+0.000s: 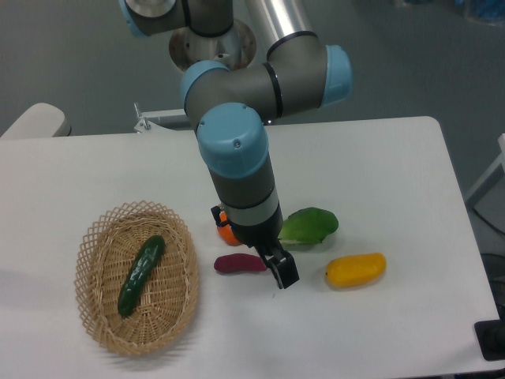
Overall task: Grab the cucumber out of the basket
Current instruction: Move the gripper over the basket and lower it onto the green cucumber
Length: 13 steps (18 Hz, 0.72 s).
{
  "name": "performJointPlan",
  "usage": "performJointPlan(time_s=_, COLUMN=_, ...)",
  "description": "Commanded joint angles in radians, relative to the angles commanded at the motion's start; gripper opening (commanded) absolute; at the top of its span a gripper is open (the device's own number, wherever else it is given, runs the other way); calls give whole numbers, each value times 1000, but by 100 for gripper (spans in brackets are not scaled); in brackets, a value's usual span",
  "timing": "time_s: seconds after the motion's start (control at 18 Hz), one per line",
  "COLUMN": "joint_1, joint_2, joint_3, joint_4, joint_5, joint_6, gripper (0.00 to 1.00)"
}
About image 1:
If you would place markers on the green leafy cabbage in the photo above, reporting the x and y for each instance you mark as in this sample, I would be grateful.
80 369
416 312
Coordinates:
308 226

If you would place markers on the woven wicker basket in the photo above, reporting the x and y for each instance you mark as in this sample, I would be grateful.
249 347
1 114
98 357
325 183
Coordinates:
168 300

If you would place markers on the yellow mango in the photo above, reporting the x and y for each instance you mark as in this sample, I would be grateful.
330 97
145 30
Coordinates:
355 270

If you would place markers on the green cucumber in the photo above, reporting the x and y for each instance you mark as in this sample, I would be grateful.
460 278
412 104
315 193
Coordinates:
147 258

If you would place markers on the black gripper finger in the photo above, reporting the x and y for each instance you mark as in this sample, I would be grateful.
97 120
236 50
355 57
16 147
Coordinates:
289 269
274 264

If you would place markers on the black device at table edge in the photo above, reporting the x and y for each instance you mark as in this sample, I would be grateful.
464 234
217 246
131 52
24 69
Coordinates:
490 336

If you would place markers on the orange fruit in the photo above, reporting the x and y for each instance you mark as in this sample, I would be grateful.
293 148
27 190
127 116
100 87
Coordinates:
225 231

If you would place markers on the white metal bracket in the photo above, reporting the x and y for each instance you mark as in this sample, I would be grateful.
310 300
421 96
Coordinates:
155 121

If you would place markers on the white frame at right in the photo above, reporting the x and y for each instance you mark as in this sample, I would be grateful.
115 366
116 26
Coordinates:
488 179

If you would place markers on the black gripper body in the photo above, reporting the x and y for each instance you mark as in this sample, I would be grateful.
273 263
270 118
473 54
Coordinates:
263 237

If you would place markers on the purple sweet potato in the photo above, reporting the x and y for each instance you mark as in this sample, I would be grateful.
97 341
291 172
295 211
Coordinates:
239 262

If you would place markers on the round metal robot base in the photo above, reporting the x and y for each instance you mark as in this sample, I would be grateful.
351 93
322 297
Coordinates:
235 49

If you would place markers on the white chair back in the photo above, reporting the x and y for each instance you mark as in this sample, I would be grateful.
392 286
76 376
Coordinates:
41 120

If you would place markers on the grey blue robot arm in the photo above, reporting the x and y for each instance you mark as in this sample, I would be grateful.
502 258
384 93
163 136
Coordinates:
227 109

